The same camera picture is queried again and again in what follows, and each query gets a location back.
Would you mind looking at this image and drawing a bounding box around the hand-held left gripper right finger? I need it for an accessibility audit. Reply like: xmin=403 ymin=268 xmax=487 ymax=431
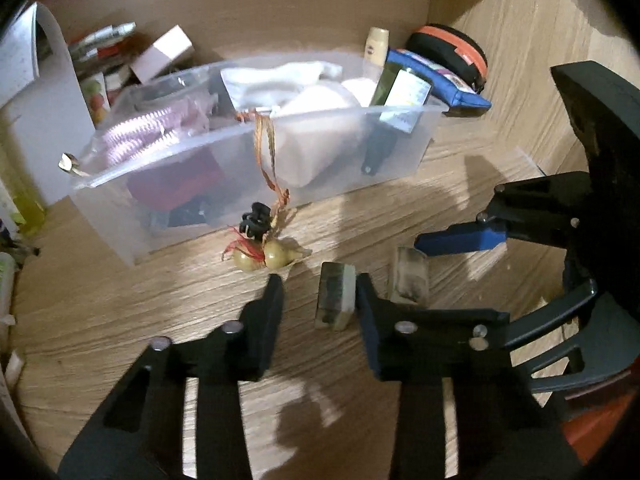
xmin=354 ymin=272 xmax=587 ymax=480

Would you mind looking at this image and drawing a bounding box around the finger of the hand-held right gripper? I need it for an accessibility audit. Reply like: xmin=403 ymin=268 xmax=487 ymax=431
xmin=414 ymin=170 xmax=597 ymax=257
xmin=504 ymin=279 xmax=637 ymax=395

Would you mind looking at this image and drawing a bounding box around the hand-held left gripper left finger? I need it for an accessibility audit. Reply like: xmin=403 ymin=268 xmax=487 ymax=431
xmin=57 ymin=274 xmax=286 ymax=480

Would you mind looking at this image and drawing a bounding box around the small clear block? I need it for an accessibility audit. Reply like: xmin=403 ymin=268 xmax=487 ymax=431
xmin=314 ymin=261 xmax=357 ymax=333

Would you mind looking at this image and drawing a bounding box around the yellow gourd charm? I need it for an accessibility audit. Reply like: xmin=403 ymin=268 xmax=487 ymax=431
xmin=220 ymin=107 xmax=313 ymax=276

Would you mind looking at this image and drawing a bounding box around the dark green spray bottle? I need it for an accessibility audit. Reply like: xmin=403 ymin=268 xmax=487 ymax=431
xmin=361 ymin=62 xmax=433 ymax=177

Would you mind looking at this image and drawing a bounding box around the clear plastic storage box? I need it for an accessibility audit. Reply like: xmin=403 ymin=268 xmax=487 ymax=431
xmin=67 ymin=50 xmax=448 ymax=268

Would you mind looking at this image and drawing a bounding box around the red velvet pouch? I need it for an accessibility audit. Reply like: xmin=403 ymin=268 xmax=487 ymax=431
xmin=125 ymin=150 xmax=226 ymax=213

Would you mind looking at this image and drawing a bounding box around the pink rope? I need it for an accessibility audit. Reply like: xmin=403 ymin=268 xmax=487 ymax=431
xmin=57 ymin=95 xmax=213 ymax=178

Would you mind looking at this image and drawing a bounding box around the white cloth pouch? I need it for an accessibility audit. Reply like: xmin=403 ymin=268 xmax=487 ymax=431
xmin=220 ymin=60 xmax=346 ymax=111

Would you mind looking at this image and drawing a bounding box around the wooden desktop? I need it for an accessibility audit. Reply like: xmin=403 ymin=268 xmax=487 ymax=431
xmin=10 ymin=125 xmax=601 ymax=480

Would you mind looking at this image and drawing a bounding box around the red object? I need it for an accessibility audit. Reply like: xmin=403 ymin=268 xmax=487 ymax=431
xmin=557 ymin=390 xmax=633 ymax=471

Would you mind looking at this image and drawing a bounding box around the black hair claw clip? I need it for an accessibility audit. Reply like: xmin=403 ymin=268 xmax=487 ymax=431
xmin=239 ymin=201 xmax=273 ymax=241

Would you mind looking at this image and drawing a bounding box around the blue pencil pouch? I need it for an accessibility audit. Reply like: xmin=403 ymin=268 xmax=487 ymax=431
xmin=386 ymin=48 xmax=493 ymax=118

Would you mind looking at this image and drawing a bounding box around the black orange round case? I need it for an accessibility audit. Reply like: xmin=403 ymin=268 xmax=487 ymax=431
xmin=404 ymin=24 xmax=488 ymax=95

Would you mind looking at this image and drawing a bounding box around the small cream bottle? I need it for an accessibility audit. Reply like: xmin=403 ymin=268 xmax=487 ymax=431
xmin=363 ymin=26 xmax=391 ymax=81

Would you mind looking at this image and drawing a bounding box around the small white roll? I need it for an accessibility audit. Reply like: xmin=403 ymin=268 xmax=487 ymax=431
xmin=4 ymin=350 xmax=26 ymax=386

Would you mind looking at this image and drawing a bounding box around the green orange small bottle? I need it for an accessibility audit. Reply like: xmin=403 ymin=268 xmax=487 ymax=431
xmin=0 ymin=251 xmax=18 ymax=326

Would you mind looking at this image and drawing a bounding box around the yellow-green spray bottle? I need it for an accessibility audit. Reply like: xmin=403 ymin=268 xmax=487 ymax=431
xmin=0 ymin=125 xmax=48 ymax=238

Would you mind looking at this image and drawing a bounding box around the fruit print card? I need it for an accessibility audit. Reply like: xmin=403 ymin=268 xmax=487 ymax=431
xmin=80 ymin=72 xmax=113 ymax=128

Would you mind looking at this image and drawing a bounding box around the small white box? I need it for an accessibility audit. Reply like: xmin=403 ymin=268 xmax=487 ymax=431
xmin=130 ymin=25 xmax=196 ymax=86

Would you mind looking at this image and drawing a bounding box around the white standing paper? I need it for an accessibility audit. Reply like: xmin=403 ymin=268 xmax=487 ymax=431
xmin=0 ymin=1 xmax=98 ymax=206

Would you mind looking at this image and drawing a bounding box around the stack of cards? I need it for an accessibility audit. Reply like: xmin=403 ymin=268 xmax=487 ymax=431
xmin=67 ymin=21 xmax=138 ymax=78

